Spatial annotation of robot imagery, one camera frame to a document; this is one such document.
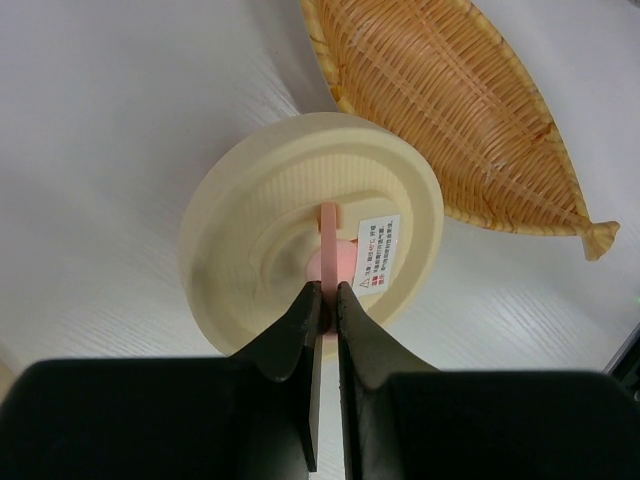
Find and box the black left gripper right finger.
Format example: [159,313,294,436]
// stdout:
[336,284,639,479]

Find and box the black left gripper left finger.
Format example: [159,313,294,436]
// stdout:
[1,282,322,479]

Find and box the woven boat-shaped basket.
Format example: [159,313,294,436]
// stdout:
[301,0,620,261]

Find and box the cream lid pink handle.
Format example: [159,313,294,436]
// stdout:
[178,113,444,354]

